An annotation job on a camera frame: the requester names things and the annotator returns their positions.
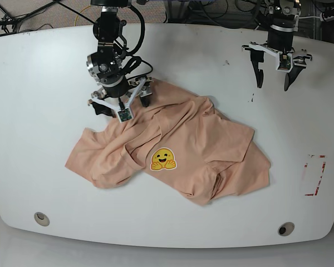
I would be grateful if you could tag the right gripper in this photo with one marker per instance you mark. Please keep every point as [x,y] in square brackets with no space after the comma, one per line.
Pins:
[121,94]

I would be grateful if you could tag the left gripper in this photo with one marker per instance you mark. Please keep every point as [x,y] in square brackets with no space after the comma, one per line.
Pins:
[281,39]

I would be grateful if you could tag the peach T-shirt with emoji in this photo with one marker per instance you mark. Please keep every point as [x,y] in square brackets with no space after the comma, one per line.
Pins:
[180,139]

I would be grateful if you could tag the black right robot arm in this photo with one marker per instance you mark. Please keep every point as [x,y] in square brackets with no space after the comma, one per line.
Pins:
[113,61]

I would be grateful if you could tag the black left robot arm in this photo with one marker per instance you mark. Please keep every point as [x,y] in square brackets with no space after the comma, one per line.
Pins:
[281,24]

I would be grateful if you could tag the white power strip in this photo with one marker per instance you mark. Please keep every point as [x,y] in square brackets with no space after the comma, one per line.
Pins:
[328,14]

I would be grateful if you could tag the red tape rectangle marking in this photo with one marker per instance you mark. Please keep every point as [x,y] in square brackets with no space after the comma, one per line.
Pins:
[313,171]

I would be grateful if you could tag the black tripod legs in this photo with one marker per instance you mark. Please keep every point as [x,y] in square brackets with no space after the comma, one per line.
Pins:
[10,24]

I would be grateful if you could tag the left table grommet hole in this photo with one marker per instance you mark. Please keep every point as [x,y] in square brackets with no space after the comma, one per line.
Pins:
[41,219]

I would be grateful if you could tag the table grommet hole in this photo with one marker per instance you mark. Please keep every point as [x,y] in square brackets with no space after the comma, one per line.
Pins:
[286,229]
[41,219]

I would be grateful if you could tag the right table grommet hole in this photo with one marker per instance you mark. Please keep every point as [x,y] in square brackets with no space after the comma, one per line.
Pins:
[286,229]

